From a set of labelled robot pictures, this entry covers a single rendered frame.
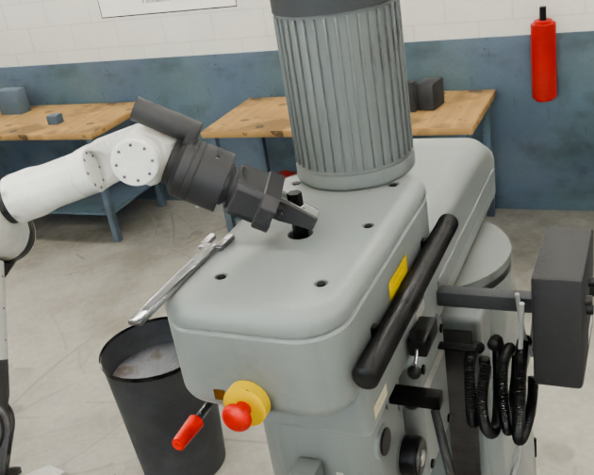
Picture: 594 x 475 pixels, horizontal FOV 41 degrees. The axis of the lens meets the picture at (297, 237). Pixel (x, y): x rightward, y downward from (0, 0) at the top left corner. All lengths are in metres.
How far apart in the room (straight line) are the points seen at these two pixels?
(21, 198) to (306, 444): 0.55
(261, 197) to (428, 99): 3.97
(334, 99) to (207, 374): 0.46
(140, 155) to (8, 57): 6.21
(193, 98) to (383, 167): 5.05
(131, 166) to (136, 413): 2.41
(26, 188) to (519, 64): 4.46
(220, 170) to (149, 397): 2.31
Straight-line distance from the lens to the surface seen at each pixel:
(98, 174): 1.16
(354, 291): 1.00
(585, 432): 3.71
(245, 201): 1.08
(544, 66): 5.20
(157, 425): 3.42
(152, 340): 3.69
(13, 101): 6.91
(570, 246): 1.41
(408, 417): 1.40
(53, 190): 1.15
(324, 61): 1.21
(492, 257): 1.73
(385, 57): 1.23
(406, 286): 1.14
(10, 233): 1.20
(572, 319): 1.34
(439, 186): 1.59
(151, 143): 1.07
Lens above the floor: 2.37
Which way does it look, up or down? 25 degrees down
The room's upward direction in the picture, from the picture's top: 9 degrees counter-clockwise
